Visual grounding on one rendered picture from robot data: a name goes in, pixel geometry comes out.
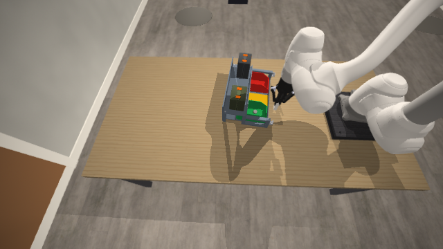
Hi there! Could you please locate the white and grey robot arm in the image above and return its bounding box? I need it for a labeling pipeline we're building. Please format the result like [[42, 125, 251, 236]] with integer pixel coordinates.
[[281, 0, 443, 154]]

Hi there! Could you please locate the green bin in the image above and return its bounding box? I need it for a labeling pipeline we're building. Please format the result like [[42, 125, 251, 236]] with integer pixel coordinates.
[[237, 100, 268, 123]]

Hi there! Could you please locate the red bin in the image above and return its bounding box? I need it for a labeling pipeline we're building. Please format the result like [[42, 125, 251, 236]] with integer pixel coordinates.
[[250, 72, 269, 93]]

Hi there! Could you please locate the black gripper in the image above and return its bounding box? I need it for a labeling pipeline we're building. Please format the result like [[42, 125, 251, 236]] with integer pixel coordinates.
[[271, 78, 295, 110]]

